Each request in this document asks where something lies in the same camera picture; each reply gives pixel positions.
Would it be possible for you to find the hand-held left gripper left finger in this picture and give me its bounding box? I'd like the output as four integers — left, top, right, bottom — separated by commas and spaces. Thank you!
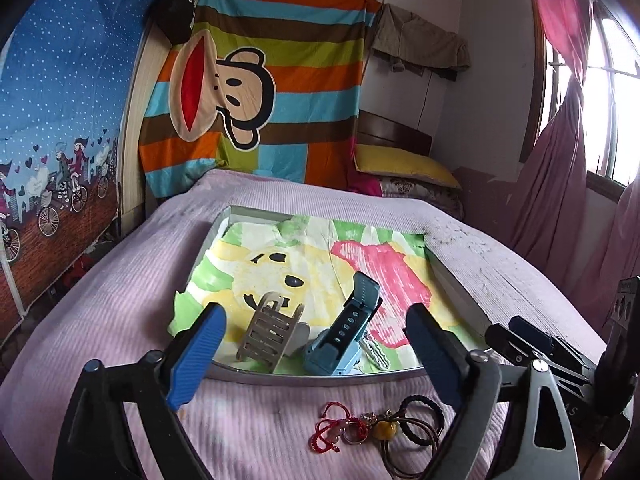
55, 302, 228, 480

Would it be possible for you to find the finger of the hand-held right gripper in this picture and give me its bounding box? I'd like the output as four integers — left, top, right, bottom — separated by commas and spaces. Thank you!
509, 315, 603, 378
484, 323, 598, 402

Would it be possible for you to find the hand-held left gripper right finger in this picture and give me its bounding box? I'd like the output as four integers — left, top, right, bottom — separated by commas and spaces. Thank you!
404, 304, 588, 480

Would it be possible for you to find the black braided hair tie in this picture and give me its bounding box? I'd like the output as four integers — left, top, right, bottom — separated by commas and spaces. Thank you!
397, 395, 446, 448

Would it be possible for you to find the small white hair clip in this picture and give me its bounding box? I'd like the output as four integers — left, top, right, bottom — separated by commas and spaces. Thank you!
361, 332, 391, 372

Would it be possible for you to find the amber bead hair tie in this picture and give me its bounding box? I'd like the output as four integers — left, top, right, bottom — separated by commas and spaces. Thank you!
370, 409, 401, 441

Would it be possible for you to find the thin brown hair tie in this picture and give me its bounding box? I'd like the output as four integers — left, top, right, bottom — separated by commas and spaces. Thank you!
381, 420, 442, 478

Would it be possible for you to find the gold ring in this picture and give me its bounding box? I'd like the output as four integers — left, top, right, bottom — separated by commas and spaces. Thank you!
341, 412, 378, 446

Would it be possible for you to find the red string bracelet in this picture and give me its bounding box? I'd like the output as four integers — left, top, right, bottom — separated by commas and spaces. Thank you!
311, 401, 358, 453

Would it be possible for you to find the blue smart watch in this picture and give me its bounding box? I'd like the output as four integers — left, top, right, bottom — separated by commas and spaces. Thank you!
301, 271, 383, 377

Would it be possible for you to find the patterned pillow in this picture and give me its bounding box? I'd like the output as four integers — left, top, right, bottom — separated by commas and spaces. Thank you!
377, 176, 466, 216

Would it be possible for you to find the pink curtain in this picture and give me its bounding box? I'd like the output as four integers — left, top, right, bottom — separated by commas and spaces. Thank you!
510, 0, 640, 321

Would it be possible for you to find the magenta cloth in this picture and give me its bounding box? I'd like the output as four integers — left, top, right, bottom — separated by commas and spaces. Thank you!
349, 169, 383, 197

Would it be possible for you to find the yellow pillow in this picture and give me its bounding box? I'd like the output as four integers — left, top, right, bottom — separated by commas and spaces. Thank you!
352, 144, 462, 191

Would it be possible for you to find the dark wooden headboard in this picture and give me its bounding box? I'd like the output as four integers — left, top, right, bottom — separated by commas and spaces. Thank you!
356, 110, 433, 157

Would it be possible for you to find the window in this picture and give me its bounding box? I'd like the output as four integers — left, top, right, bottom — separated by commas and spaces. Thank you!
520, 0, 640, 196

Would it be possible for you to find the blue printed fabric wardrobe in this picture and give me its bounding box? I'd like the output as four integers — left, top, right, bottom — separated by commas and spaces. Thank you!
0, 0, 176, 356

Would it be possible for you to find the striped monkey blanket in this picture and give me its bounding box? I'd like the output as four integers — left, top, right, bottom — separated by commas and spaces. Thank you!
139, 0, 383, 193

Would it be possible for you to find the beige hanging garment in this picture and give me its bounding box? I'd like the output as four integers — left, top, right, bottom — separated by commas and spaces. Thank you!
370, 4, 472, 81

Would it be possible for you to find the black hanging bag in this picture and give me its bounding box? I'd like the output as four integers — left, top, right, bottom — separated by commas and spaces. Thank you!
150, 0, 201, 46

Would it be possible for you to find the thin wall cable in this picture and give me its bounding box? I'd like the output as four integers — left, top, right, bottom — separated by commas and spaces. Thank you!
417, 72, 433, 133

